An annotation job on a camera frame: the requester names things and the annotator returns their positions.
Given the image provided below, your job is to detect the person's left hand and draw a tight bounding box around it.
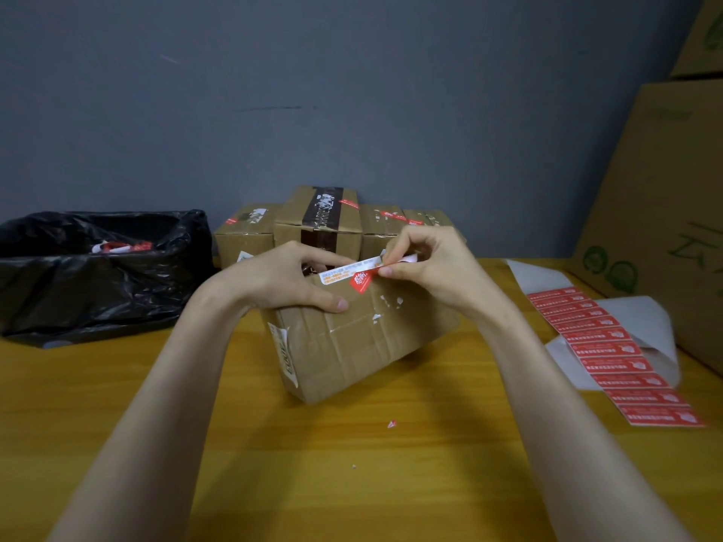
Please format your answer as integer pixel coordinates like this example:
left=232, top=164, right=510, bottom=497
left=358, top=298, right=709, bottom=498
left=200, top=240, right=357, bottom=317

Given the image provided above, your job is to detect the person's right hand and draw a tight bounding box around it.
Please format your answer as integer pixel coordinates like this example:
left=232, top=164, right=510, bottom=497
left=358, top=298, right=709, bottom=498
left=377, top=225, right=509, bottom=324

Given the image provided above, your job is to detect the small brown cardboard box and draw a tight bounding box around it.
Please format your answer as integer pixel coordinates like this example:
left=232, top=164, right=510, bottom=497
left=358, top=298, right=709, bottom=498
left=359, top=205, right=409, bottom=260
left=213, top=204, right=281, bottom=270
left=401, top=209, right=467, bottom=243

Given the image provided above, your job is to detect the box with black tape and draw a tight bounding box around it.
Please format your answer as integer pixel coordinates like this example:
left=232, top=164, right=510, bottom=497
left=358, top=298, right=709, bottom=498
left=273, top=185, right=363, bottom=263

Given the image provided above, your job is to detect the white end label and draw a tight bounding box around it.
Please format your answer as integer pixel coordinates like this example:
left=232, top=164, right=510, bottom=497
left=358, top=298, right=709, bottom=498
left=267, top=322, right=300, bottom=390

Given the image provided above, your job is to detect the long brown cardboard box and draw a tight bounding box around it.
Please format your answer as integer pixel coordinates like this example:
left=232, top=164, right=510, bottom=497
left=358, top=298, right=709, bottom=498
left=261, top=259, right=462, bottom=406

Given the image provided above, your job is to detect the red sticker label strip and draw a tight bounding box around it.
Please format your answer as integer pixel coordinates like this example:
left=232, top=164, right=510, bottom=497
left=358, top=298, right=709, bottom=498
left=526, top=286, right=706, bottom=429

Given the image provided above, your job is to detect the person's left forearm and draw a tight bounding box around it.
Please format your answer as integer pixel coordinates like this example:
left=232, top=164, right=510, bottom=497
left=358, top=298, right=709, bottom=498
left=47, top=276, right=255, bottom=542

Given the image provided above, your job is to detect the person's right forearm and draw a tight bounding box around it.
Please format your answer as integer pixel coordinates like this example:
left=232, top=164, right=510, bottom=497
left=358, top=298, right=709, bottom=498
left=474, top=298, right=693, bottom=542

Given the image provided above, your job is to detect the black plastic trash bag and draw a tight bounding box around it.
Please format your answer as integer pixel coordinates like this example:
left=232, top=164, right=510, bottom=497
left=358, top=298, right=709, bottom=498
left=0, top=209, right=217, bottom=349

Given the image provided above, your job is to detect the white backing paper strip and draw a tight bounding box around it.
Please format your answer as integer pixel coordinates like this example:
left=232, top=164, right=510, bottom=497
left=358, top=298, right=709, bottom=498
left=504, top=259, right=682, bottom=391

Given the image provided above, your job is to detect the large green printed carton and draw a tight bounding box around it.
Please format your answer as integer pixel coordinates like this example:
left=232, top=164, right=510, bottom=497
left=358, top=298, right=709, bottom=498
left=670, top=0, right=723, bottom=80
left=567, top=78, right=723, bottom=376

